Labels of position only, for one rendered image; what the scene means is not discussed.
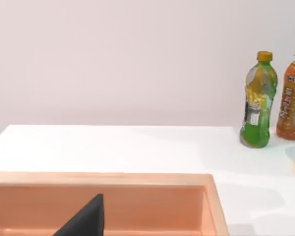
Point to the green bottle with yellow cap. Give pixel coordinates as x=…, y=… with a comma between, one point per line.
x=258, y=105

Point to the shallow salmon-coloured box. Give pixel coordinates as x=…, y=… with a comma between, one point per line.
x=147, y=204

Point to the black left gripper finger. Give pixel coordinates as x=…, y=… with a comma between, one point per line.
x=91, y=218

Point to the orange bottle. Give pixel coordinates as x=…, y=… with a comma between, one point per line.
x=292, y=98

